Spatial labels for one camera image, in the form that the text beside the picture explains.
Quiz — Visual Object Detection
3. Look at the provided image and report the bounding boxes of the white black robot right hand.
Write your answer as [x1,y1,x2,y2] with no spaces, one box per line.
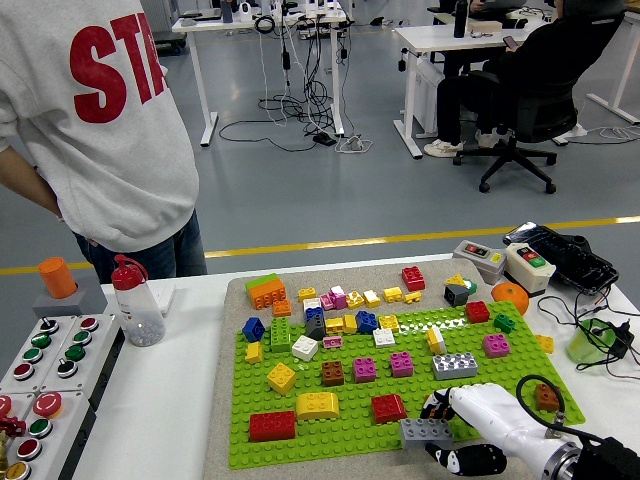
[419,383,561,476]

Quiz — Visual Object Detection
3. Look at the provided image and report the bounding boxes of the light grey long toy brick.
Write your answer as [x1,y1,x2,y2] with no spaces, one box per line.
[431,352,480,382]

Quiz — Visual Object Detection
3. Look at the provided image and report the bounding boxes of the dark grey long toy brick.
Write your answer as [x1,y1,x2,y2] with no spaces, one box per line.
[398,417,455,450]

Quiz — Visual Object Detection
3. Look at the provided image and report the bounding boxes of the red sloped toy brick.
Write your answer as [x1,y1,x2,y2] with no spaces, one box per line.
[370,393,407,425]

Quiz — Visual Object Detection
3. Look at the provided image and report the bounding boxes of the blue square toy brick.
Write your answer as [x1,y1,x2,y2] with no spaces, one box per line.
[241,316,267,344]
[355,310,380,335]

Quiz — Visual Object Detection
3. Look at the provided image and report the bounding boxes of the magenta square toy brick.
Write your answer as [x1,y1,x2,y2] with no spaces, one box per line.
[481,333,511,359]
[352,356,379,384]
[389,351,416,379]

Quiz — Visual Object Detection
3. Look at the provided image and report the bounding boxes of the green studded baseplate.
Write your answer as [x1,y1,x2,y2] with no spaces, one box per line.
[227,301,586,470]

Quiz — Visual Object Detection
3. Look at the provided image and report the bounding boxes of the yellow curved toy brick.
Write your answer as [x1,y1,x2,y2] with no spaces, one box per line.
[294,392,341,422]

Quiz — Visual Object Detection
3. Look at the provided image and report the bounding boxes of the large yellow square toy brick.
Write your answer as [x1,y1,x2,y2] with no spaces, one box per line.
[266,362,297,396]

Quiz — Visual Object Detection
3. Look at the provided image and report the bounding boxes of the red long toy brick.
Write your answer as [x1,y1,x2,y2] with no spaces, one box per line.
[248,410,297,443]

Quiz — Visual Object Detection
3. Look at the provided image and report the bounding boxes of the tall green toy brick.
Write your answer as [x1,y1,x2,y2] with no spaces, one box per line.
[269,317,293,354]

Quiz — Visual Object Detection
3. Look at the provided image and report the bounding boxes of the large orange toy brick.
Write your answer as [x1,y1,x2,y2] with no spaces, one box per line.
[248,279,289,311]

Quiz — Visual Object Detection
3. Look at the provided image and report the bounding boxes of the green translucent cup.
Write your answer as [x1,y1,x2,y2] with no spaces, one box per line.
[566,318,621,365]

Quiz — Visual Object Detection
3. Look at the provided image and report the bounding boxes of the orange fruit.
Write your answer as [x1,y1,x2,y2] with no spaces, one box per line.
[490,281,530,316]

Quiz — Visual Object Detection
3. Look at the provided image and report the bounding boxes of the dark grey cube brick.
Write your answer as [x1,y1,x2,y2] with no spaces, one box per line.
[444,283,470,308]

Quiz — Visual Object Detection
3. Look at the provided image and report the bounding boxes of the black plug adapter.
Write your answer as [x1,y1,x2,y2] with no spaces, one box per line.
[607,319,636,359]

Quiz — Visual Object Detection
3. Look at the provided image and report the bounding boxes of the black electronic device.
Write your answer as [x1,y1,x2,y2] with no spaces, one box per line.
[502,222,620,296]

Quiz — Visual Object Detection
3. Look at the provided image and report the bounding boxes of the lime green flat brick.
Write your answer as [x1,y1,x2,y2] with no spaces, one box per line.
[244,273,281,291]

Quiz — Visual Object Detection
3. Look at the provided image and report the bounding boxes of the black office chair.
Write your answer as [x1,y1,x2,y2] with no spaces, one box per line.
[452,9,629,195]

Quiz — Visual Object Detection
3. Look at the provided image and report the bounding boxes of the white case under desk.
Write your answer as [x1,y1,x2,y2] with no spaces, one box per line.
[414,53,446,136]

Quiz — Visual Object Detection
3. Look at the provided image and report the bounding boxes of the clear bottle with red cap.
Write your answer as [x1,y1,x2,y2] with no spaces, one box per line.
[110,254,167,348]

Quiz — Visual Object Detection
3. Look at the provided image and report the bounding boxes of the person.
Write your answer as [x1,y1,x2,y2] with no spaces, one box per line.
[423,0,626,159]
[0,0,209,284]

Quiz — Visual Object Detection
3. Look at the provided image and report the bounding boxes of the black bottle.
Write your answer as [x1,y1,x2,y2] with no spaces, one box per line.
[452,0,470,39]

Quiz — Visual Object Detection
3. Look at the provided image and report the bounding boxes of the grey block base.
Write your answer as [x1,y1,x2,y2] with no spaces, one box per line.
[31,274,108,320]

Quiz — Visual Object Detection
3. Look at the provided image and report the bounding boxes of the grey four-button control box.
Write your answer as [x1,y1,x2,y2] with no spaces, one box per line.
[0,314,77,396]
[37,312,126,416]

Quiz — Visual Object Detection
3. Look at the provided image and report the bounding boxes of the control box with emergency stop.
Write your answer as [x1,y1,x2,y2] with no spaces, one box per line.
[0,389,99,480]

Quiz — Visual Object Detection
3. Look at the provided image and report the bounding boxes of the orange cylinder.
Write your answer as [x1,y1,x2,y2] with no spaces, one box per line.
[37,256,79,300]

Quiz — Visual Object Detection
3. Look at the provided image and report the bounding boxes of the white desk with gadgets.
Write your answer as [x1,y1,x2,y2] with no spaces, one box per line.
[171,4,351,148]

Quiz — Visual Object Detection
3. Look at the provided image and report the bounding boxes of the black platform dolly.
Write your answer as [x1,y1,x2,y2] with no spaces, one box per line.
[158,29,189,54]

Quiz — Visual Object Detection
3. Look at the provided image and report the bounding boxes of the beige two-button switch box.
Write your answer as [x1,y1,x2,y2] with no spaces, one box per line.
[503,242,557,297]

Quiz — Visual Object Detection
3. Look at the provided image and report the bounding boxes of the thin black cable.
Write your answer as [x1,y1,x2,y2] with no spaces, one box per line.
[537,293,640,381]

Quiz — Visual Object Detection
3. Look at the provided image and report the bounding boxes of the grey two-button switch box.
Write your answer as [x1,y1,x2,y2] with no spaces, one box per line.
[452,239,508,286]

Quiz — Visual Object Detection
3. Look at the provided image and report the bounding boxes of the hanging desk cables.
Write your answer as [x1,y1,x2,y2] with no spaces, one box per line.
[218,14,351,151]

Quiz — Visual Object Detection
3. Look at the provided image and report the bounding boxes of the white desk frame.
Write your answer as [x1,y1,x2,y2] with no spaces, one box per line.
[587,9,640,126]

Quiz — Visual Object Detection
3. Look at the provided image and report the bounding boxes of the red valve handle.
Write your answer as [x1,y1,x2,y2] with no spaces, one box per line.
[0,417,27,441]

